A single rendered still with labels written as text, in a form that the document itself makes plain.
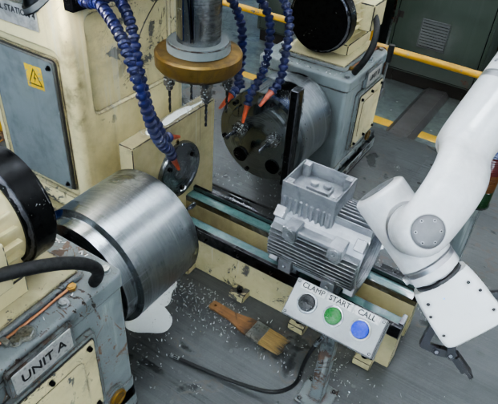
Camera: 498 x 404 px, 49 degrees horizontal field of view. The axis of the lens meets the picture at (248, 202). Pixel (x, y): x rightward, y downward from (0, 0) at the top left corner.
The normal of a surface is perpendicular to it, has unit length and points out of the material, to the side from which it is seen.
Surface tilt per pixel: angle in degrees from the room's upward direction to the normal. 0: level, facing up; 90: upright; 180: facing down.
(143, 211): 28
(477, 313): 64
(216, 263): 90
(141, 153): 90
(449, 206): 51
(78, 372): 90
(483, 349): 0
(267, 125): 90
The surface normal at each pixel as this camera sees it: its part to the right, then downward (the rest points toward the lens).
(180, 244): 0.81, 0.07
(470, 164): 0.37, -0.54
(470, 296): -0.18, 0.12
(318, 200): -0.54, 0.49
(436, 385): 0.07, -0.79
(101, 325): 0.84, 0.36
